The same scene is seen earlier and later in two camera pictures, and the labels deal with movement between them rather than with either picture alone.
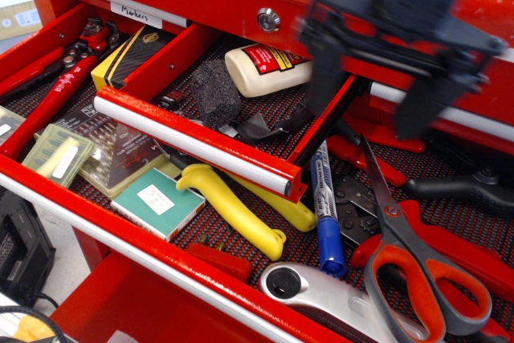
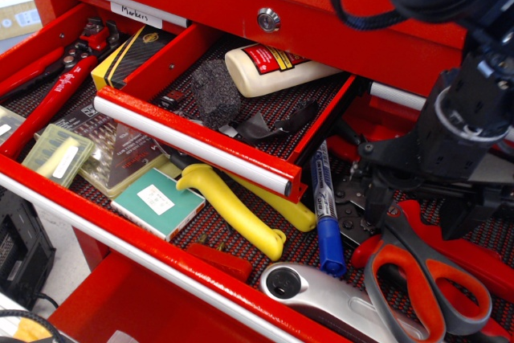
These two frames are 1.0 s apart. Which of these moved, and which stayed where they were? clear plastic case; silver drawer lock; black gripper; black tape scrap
Moved: black gripper
Stayed: clear plastic case; silver drawer lock; black tape scrap
